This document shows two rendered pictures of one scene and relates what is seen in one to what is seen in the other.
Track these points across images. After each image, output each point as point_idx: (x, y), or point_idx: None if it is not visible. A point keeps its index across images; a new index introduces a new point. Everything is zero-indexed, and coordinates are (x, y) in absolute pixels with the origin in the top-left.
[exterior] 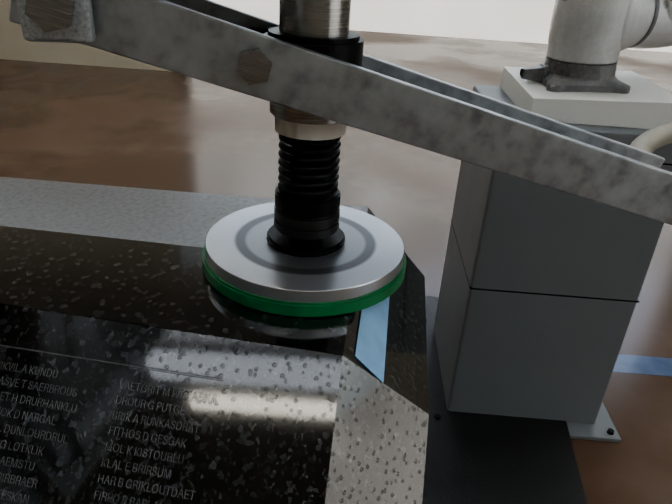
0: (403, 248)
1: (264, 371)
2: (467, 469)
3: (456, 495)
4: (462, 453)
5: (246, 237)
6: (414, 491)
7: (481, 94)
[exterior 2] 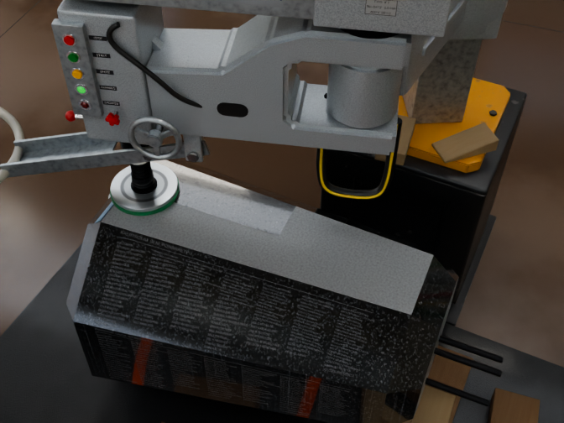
0: (115, 176)
1: (173, 162)
2: (24, 400)
3: (44, 385)
4: (18, 412)
5: (163, 188)
6: None
7: (70, 157)
